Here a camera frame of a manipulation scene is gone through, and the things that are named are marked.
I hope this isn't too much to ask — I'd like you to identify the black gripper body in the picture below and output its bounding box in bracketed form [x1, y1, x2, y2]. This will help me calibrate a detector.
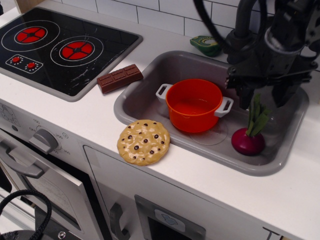
[226, 23, 319, 91]

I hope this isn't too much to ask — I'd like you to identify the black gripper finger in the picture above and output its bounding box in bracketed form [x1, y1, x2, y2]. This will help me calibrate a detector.
[271, 83, 300, 108]
[238, 85, 255, 110]

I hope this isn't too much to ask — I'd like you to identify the red beet with green leaves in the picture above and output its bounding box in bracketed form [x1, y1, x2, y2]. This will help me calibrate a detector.
[231, 93, 271, 156]

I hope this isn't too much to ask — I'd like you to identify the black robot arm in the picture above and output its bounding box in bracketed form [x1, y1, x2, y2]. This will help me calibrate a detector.
[226, 0, 320, 110]

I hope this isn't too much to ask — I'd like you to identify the grey sink basin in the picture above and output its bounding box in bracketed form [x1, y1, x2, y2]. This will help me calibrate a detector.
[114, 51, 309, 176]

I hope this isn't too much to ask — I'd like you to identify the dark grey faucet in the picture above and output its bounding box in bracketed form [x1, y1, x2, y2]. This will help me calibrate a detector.
[226, 0, 257, 65]

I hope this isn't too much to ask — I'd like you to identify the green avocado half toy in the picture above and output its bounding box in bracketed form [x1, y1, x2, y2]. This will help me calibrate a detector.
[189, 35, 222, 57]

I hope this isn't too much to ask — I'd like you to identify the chocolate chip cookie toy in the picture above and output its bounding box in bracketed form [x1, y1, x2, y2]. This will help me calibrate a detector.
[117, 119, 170, 166]

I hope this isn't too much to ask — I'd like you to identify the brown chocolate bar toy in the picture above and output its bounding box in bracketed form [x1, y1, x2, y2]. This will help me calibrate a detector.
[97, 64, 144, 94]

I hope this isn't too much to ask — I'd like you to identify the grey dishwasher panel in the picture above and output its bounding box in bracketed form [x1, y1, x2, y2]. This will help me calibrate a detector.
[134, 195, 206, 240]

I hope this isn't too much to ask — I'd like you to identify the black toy stove top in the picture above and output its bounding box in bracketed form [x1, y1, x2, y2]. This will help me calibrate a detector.
[0, 7, 143, 102]

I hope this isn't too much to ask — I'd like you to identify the white oven door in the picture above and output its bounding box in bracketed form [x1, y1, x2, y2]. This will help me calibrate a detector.
[0, 131, 103, 240]

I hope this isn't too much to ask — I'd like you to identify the grey oven knob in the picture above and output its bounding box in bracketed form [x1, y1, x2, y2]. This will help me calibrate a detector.
[28, 129, 59, 154]

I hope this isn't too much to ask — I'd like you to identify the orange pot with grey handles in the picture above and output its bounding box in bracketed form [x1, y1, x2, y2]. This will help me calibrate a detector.
[155, 78, 234, 133]

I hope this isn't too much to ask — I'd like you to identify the grey cabinet door handle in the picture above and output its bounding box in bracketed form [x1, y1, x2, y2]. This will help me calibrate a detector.
[109, 203, 131, 240]

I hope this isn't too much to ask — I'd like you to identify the grey oven door handle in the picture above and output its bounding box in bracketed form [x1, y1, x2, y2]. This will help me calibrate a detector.
[0, 139, 45, 179]

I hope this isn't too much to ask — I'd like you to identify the black braided cable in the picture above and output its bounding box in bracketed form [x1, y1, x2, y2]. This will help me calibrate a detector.
[0, 189, 53, 240]

